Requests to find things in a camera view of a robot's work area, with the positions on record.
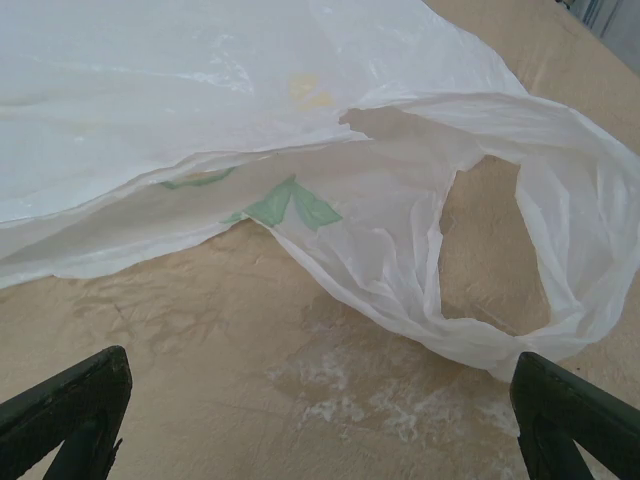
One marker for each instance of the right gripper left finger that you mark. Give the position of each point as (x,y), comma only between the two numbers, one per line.
(75,400)

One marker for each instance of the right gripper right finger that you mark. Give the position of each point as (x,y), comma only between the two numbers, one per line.
(575,415)

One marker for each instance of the white plastic bag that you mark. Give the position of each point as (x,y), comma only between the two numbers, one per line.
(150,100)

